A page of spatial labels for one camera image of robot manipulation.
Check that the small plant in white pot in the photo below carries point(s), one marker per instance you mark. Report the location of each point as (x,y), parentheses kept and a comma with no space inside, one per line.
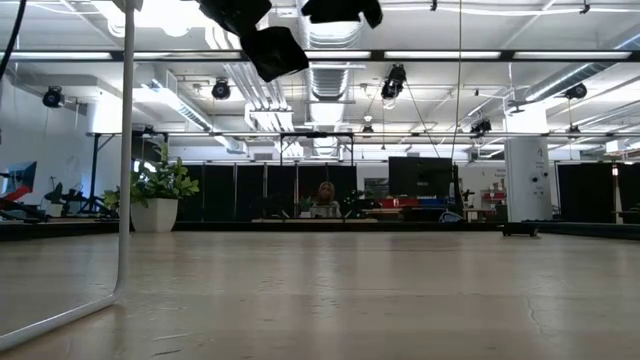
(55,206)

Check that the silver ceiling air duct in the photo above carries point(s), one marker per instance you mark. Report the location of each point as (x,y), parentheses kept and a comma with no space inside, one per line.
(565,80)
(330,75)

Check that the black partition panels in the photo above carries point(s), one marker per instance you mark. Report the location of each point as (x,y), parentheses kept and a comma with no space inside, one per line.
(220,190)
(585,190)

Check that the black ceiling spotlight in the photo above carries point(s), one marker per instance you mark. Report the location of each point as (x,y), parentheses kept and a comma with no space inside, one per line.
(221,89)
(481,126)
(576,91)
(52,97)

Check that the black hanging camera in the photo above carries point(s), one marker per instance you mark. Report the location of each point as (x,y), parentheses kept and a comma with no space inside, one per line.
(395,80)

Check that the tilted computer monitor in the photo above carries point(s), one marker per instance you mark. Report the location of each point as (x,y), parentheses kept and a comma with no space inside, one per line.
(22,176)

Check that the black table frame rail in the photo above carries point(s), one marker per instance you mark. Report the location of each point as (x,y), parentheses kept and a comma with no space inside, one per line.
(75,230)

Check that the person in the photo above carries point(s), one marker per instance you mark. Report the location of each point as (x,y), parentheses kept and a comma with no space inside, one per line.
(326,200)

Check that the green plant in white pot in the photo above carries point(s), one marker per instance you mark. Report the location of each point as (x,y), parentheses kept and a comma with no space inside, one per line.
(155,215)

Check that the black television screen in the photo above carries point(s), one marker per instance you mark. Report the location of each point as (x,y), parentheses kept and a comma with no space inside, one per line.
(420,176)

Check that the white metal frame leg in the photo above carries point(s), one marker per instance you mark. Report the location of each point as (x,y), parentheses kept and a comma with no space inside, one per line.
(125,150)

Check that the red and blue bins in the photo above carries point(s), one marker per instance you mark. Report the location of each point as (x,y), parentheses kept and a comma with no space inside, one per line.
(415,202)

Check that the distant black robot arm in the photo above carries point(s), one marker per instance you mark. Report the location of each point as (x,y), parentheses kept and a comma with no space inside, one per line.
(85,202)

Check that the black overhead light beam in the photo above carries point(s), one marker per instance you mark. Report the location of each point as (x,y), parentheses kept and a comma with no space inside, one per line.
(377,55)

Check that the white round column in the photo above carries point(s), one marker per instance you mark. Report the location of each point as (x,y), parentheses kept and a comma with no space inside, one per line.
(527,175)

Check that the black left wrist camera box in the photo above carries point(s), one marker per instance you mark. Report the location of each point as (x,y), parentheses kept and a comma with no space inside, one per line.
(274,52)

